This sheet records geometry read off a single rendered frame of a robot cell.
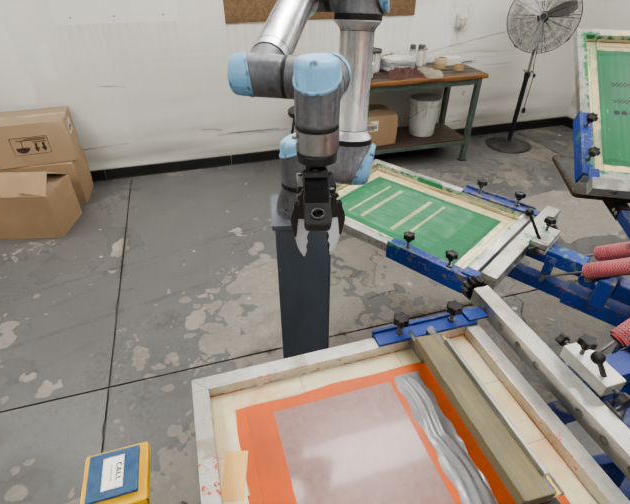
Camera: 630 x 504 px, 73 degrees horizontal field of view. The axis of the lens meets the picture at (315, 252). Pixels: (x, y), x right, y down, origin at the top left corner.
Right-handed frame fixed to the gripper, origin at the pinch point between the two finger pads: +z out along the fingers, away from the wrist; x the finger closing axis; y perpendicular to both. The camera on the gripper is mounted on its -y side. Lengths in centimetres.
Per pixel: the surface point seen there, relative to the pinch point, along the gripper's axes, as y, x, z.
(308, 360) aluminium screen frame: 4.2, 1.8, 37.2
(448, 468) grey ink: -25, -25, 40
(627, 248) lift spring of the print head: 28, -98, 25
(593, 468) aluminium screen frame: -29, -54, 37
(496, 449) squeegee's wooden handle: -27, -32, 30
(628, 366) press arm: -10, -74, 32
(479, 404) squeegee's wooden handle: -16.9, -33.3, 30.6
